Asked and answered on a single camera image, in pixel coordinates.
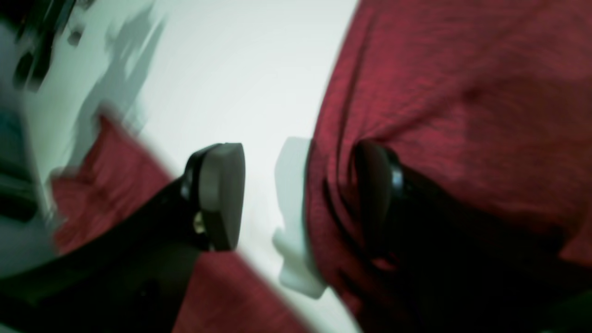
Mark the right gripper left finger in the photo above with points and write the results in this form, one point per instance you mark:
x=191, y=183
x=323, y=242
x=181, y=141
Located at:
x=133, y=278

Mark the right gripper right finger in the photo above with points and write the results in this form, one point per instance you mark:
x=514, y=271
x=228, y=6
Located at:
x=463, y=270

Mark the dark red long-sleeve shirt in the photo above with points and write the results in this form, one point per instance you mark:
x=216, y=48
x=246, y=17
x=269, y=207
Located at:
x=489, y=99

